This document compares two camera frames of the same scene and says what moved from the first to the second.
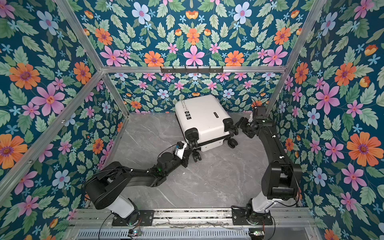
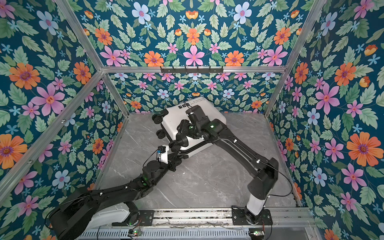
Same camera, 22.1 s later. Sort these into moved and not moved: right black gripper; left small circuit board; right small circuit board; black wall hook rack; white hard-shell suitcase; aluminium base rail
Moved: white hard-shell suitcase; right black gripper
Not moved: aluminium base rail; right small circuit board; black wall hook rack; left small circuit board
